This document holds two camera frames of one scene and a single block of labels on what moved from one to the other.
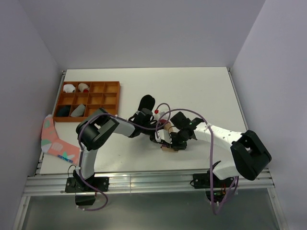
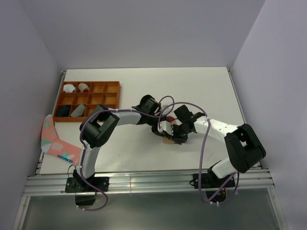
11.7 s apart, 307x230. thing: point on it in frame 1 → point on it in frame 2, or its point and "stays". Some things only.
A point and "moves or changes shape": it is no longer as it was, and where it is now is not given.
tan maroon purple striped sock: (168, 126) moves or changes shape
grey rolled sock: (79, 111) stays
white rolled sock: (69, 88) stays
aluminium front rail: (144, 182) stays
